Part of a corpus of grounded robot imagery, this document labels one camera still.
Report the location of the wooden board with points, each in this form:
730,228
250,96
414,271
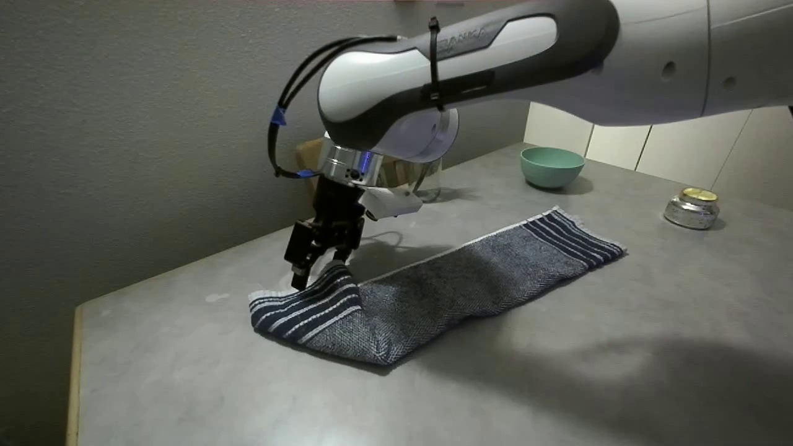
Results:
308,158

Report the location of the silver jar with gold lid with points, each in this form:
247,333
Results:
692,209

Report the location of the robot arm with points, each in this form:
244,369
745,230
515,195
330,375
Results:
557,68

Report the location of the teal bowl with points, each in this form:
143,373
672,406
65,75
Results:
550,167

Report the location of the blue striped towel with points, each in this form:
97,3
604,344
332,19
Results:
446,291

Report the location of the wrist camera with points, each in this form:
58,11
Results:
391,203

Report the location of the clear glass jar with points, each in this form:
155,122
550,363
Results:
431,181

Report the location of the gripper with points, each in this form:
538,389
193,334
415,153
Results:
337,207

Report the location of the white cabinet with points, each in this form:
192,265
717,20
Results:
681,148

